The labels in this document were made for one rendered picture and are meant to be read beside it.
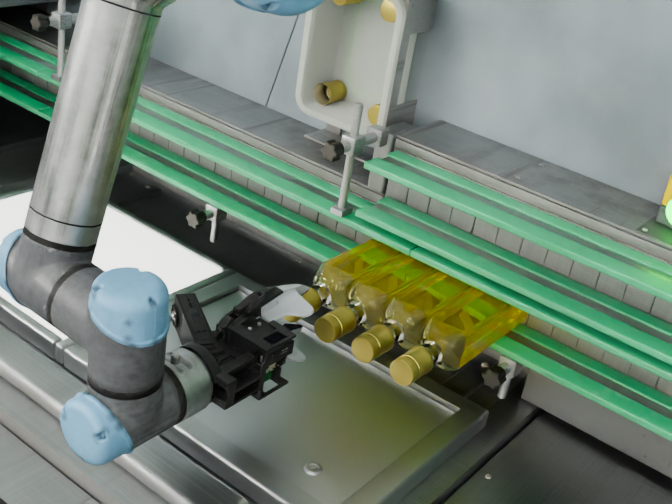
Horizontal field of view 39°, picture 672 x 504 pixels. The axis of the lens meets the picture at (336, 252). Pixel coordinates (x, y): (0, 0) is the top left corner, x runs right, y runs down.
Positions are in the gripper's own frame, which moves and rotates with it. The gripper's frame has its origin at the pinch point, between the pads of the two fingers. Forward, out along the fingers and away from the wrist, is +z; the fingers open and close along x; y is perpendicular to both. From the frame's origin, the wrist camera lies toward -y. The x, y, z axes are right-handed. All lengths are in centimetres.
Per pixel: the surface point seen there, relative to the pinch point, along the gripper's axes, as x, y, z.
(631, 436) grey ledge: -11.1, 39.1, 27.2
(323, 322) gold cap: 1.1, 5.5, -0.9
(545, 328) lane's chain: -2.1, 23.2, 27.3
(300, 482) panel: -12.1, 13.9, -12.4
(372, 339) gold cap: 1.9, 12.3, -0.1
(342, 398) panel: -12.4, 7.2, 4.4
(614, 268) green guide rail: 14.4, 31.6, 19.3
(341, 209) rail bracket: 5.2, -8.0, 19.0
